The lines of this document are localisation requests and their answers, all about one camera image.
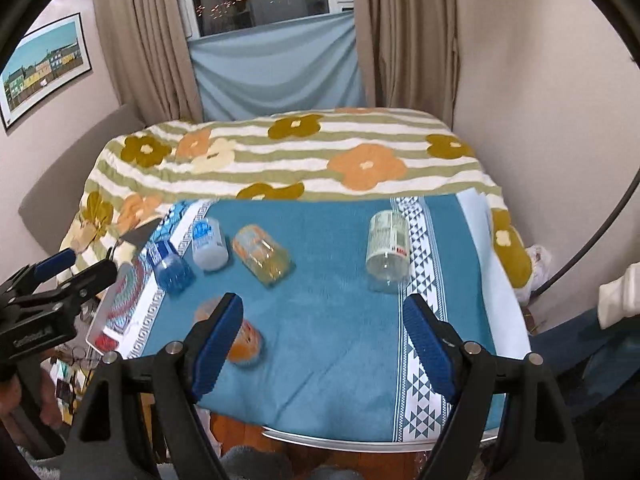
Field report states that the light blue hanging cloth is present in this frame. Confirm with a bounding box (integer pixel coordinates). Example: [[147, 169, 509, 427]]
[[188, 12, 367, 122]]

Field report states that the white garment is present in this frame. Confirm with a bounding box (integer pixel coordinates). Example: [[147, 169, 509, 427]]
[[597, 262, 640, 330]]

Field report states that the teal patterned tablecloth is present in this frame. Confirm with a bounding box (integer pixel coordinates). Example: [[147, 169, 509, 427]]
[[92, 195, 507, 443]]

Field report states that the yellow orange plastic cup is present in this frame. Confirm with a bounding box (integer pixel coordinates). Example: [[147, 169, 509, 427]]
[[232, 224, 292, 287]]

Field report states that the orange label plastic cup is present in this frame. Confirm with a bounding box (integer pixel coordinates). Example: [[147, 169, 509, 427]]
[[193, 296, 265, 367]]

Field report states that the grey bed headboard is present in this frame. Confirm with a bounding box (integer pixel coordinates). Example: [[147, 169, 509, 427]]
[[18, 104, 145, 255]]

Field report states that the person's left hand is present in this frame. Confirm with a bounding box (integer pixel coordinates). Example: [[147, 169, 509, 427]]
[[1, 366, 62, 439]]

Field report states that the left beige curtain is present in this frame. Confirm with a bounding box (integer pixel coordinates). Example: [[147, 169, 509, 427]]
[[93, 0, 204, 125]]

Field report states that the green label clear cup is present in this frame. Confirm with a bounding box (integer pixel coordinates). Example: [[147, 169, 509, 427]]
[[366, 209, 410, 283]]

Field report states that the framed houses picture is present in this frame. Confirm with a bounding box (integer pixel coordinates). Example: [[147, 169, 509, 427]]
[[1, 12, 92, 133]]

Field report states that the beige curtain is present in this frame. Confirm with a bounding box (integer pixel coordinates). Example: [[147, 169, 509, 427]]
[[93, 0, 204, 125], [354, 0, 460, 126]]

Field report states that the black curved cable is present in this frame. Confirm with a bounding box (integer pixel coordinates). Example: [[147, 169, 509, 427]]
[[529, 167, 640, 302]]

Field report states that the right beige curtain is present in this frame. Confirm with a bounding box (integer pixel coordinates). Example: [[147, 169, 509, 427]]
[[354, 0, 460, 126]]

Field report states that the white plastic cup blue label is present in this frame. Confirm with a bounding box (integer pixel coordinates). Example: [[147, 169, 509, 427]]
[[192, 218, 229, 272]]

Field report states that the floral striped bed quilt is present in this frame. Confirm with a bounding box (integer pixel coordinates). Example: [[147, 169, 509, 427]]
[[62, 108, 533, 290]]

